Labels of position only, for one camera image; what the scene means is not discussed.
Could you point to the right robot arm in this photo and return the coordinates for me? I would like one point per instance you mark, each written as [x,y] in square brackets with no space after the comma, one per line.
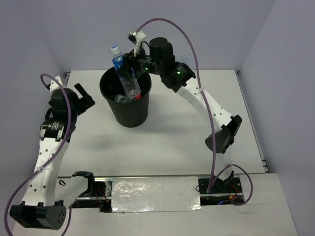
[182,80]

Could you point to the black metal base rail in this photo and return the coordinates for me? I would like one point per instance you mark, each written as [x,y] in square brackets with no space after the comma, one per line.
[100,199]

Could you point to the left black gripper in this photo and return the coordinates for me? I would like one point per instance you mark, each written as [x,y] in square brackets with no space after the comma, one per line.
[85,102]

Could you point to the black plastic waste bin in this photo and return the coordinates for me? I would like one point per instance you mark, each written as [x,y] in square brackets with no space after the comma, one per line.
[129,114]

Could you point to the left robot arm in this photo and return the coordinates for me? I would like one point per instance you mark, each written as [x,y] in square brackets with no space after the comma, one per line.
[43,207]

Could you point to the silver foil sheet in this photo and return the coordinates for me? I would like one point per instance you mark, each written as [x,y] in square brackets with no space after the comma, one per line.
[155,194]

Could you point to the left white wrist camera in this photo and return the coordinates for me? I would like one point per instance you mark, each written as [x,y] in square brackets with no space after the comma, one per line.
[54,86]

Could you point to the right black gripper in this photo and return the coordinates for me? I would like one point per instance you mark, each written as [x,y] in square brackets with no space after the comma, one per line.
[130,61]

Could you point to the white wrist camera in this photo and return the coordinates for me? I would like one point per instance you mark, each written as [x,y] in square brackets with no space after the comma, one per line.
[54,86]
[137,37]

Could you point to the clear bottle white green label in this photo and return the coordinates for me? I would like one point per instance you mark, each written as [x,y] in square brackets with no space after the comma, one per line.
[122,99]

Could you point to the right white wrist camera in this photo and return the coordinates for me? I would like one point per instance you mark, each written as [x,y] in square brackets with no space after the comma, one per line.
[137,37]

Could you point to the blue label bottle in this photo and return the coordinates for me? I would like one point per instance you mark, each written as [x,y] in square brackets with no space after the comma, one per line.
[130,86]

